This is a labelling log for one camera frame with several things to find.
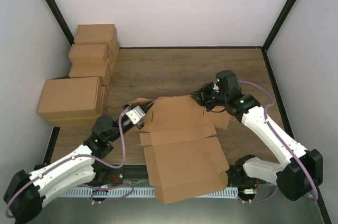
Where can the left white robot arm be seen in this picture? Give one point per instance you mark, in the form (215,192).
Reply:
(28,193)

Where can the light blue slotted cable duct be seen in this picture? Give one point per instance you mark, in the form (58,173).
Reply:
(82,192)

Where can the black frame post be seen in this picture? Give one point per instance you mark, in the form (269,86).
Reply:
(60,20)
(278,24)

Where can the large front cardboard box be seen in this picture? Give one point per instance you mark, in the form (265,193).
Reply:
(71,98)

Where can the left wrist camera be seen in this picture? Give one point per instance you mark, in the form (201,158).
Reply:
(136,116)

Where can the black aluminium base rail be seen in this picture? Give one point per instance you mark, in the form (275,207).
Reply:
(105,175)

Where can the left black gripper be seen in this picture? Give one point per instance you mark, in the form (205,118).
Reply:
(143,107)

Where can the right black frame post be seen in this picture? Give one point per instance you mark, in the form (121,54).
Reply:
(278,24)

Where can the left black frame post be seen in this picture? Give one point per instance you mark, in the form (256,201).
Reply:
(60,20)

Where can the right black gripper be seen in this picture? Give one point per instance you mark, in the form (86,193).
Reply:
(201,94)

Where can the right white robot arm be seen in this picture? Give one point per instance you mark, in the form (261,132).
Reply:
(298,172)

